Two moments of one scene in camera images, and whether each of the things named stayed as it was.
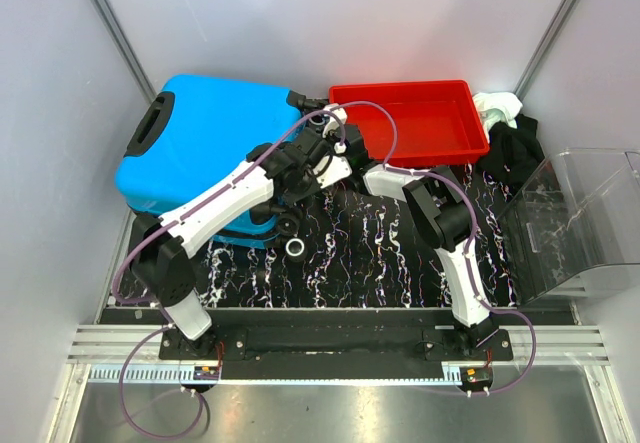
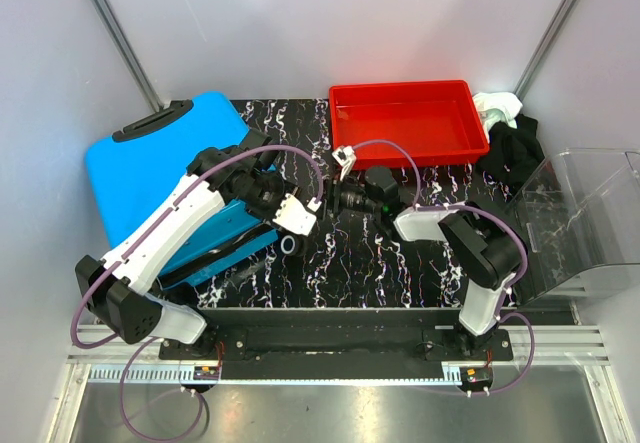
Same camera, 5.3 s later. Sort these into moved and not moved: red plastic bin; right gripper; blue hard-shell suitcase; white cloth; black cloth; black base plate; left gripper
Moved: right gripper; left gripper; blue hard-shell suitcase
Not moved: black base plate; red plastic bin; black cloth; white cloth
